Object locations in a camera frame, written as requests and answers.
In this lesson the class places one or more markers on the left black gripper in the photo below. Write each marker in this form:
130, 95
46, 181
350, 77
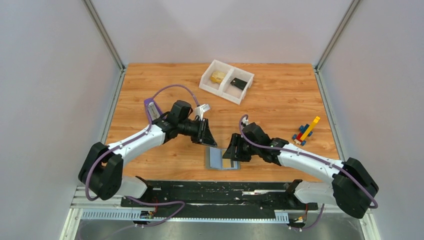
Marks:
203, 135

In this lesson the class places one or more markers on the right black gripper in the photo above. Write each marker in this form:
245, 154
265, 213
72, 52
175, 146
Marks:
234, 151

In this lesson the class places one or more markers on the grey card holder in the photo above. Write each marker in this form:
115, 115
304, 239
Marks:
213, 159

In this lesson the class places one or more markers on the gold card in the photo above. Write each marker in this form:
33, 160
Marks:
228, 164
217, 76

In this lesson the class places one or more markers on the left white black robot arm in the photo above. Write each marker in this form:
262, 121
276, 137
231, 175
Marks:
102, 170

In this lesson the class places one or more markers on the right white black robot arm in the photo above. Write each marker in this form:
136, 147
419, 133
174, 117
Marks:
346, 184

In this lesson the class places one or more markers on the gold card in tray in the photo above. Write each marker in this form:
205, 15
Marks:
217, 76

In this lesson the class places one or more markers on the black card in tray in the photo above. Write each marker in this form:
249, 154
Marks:
238, 83

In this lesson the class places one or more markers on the white two-compartment tray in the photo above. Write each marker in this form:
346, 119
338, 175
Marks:
225, 90

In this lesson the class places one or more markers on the purple metronome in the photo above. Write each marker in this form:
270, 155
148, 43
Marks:
153, 109

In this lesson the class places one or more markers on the colourful toy brick figure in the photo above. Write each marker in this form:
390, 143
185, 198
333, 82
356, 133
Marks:
305, 131

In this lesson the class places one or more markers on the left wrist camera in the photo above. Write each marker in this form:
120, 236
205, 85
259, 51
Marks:
200, 110

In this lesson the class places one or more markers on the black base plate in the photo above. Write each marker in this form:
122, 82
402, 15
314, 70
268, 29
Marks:
225, 199

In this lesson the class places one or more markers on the left aluminium corner post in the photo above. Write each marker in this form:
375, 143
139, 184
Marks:
91, 9

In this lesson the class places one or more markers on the aluminium corner post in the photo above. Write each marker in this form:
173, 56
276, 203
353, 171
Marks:
354, 4
91, 9

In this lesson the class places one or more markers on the aluminium rail frame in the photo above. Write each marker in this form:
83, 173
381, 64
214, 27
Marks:
121, 208

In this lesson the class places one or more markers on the right aluminium corner post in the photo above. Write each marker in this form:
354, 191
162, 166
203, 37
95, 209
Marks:
354, 4

